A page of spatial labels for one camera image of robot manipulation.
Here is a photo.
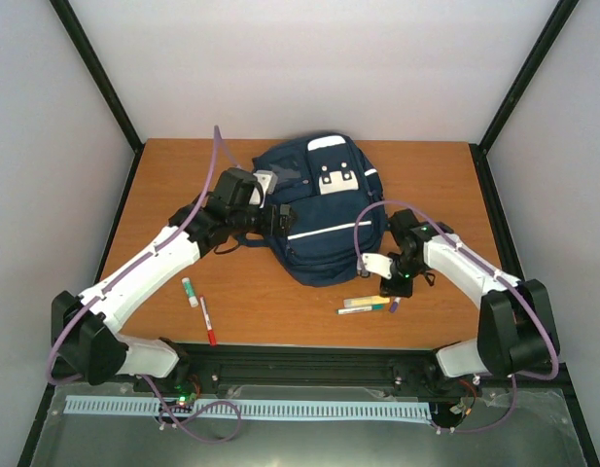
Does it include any navy blue student backpack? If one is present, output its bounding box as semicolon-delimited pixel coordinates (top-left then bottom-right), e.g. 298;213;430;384
237;132;387;287

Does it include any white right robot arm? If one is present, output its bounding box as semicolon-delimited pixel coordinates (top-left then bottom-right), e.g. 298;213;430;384
359;209;560;380

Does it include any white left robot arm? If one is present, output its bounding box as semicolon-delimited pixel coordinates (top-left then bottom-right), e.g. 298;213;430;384
51;167;297;392

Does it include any purple tipped white marker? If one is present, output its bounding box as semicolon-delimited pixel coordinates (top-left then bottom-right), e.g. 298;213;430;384
389;297;401;313

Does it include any yellow highlighter pen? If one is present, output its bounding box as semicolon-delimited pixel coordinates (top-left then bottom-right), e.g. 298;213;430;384
343;295;390;308

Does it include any green tipped white marker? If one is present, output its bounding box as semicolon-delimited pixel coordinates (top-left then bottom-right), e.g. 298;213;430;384
336;304;384;315

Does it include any white green glue stick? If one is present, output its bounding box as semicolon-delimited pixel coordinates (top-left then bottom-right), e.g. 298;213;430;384
181;277;199;307

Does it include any red tipped white marker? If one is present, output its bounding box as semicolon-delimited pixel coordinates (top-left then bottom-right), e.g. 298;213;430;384
199;296;218;346

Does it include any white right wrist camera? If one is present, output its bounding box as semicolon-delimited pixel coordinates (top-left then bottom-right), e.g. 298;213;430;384
357;253;394;279

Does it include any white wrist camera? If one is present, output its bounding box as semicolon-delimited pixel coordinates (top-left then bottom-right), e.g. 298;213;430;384
357;253;394;279
250;170;278;207

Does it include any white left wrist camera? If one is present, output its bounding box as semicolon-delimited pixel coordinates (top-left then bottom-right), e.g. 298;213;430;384
250;170;278;207

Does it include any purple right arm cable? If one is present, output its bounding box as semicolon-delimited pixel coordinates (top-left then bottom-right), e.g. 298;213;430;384
353;199;561;435

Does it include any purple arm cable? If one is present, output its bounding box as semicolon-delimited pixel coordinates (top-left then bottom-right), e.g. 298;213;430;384
353;199;561;435
46;125;243;445

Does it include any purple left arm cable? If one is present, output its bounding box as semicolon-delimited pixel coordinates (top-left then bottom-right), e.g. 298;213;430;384
46;125;243;445

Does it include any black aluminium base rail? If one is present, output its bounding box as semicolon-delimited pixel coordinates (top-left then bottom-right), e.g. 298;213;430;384
153;339;474;398

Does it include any light blue slotted cable duct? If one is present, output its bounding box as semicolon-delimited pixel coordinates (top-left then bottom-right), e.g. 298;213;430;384
62;395;432;424

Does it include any black left frame post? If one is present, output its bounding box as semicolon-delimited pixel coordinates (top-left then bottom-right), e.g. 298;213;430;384
50;0;146;152

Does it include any black frame post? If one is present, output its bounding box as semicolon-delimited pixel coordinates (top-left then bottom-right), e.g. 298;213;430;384
477;0;581;150
50;0;146;152

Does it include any black right frame post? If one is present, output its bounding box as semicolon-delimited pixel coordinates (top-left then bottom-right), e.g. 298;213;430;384
477;0;581;150

